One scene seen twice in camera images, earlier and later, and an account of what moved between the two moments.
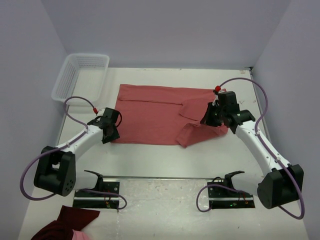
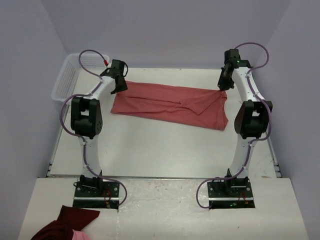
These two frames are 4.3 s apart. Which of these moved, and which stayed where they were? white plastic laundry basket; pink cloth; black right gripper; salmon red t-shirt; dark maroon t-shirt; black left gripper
Moved: salmon red t-shirt; black right gripper; black left gripper
Stayed: white plastic laundry basket; dark maroon t-shirt; pink cloth
